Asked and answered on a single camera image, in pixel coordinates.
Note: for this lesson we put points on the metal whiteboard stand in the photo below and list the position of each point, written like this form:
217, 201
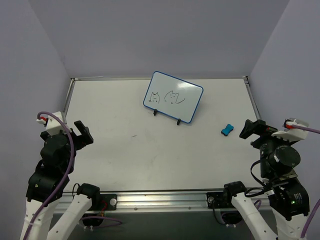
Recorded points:
155, 111

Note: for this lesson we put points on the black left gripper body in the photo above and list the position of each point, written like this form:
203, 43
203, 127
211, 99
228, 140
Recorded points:
81, 136

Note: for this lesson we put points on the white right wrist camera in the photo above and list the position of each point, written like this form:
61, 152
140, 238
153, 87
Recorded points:
291, 133

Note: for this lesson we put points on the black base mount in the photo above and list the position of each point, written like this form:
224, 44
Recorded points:
216, 200
108, 202

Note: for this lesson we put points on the blue framed whiteboard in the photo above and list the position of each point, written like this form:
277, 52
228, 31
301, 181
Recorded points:
173, 97

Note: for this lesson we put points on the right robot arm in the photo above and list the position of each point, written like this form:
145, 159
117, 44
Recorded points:
288, 199

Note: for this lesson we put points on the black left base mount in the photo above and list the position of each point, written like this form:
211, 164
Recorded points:
108, 202

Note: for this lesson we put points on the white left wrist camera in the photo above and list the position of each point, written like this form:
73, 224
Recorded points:
52, 126

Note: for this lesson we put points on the aluminium front rail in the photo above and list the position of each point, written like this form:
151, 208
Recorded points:
159, 202

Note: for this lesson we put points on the blue black eraser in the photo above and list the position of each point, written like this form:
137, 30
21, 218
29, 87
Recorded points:
227, 130

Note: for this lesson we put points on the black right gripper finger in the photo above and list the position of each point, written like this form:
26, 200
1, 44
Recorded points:
248, 129
259, 127

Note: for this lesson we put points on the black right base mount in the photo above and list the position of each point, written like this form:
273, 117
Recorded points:
216, 200

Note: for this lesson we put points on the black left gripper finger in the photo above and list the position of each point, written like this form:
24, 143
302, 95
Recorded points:
84, 130
86, 138

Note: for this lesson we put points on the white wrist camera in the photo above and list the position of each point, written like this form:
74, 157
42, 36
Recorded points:
52, 126
291, 133

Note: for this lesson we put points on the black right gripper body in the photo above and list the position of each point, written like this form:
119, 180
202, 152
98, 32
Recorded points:
258, 128

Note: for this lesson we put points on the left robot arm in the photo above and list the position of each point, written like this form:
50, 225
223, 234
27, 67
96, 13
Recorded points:
47, 183

